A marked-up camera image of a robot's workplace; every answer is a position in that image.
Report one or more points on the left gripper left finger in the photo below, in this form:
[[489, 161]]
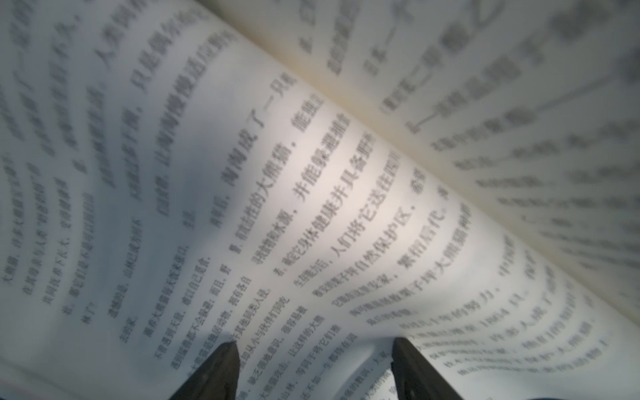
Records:
[[215, 379]]

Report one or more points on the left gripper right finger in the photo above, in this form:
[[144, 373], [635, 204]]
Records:
[[415, 377]]

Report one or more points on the magazine book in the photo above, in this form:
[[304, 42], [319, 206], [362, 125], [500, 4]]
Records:
[[310, 180]]

